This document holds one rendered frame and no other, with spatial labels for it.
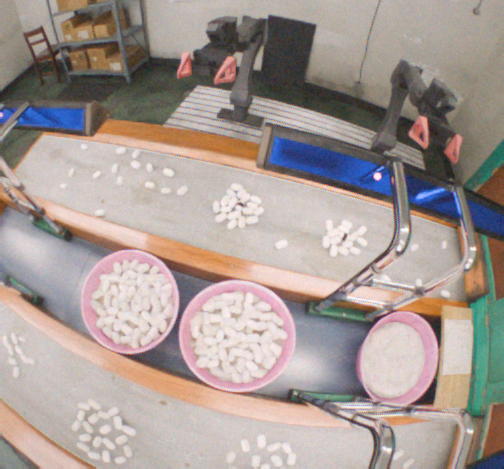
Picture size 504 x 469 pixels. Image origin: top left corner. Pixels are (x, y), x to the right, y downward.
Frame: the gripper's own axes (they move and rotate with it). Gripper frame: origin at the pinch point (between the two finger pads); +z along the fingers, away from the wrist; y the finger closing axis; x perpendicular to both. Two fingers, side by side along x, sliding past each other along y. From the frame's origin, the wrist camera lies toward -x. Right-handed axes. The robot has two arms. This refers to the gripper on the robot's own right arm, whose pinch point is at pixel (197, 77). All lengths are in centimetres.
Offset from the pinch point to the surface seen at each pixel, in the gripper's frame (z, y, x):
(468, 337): 34, 96, 29
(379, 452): 58, 45, -5
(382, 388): 51, 67, 34
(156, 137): -6.0, -21.3, 30.8
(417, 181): 17, 49, -2
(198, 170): 1.7, -1.5, 33.2
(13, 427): 102, -24, 29
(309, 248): 17, 37, 33
